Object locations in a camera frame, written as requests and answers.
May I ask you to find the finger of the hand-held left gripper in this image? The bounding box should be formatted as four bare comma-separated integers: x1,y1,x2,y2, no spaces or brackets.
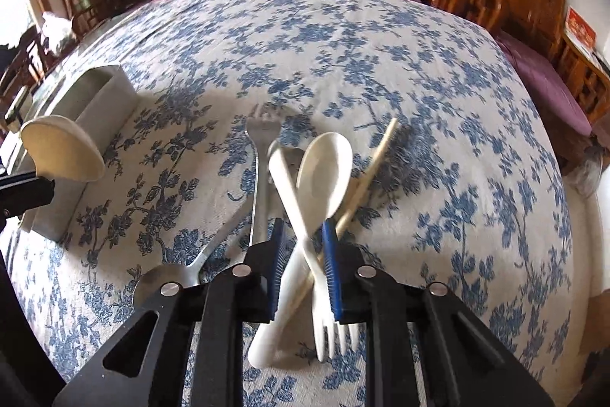
0,171,56,219

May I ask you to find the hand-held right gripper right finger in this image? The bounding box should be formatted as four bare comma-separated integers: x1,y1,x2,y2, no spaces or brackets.
321,220,556,407

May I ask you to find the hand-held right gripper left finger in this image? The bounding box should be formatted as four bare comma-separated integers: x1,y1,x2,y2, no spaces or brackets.
51,219,287,407

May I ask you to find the white ceramic spoon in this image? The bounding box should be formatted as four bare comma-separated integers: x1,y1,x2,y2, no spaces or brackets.
20,115,106,183

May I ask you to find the white plastic fork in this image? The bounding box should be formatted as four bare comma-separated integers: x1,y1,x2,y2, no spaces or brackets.
268,140,360,362

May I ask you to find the metal fork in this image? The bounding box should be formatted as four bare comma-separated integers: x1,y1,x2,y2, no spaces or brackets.
244,104,282,248

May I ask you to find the rectangular metal tin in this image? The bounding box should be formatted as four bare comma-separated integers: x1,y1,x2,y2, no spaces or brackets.
0,63,140,243

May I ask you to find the white plastic spoon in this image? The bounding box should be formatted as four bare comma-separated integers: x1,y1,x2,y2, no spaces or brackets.
248,133,353,368

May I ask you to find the metal spoon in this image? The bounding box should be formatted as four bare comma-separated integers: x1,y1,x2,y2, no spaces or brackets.
132,211,246,310

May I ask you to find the dark wooden chair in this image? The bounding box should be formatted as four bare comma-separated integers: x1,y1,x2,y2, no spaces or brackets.
0,26,53,103

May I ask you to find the clear plastic bag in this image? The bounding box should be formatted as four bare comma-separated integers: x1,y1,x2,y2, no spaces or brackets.
42,11,74,43

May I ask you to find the blue floral tablecloth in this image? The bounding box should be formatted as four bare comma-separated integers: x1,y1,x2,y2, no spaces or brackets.
10,0,573,407

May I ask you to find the square purple seat cushion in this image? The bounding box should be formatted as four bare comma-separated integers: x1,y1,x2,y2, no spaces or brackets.
496,30,594,136

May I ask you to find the red card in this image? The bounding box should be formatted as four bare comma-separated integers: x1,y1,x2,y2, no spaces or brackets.
565,6,596,48

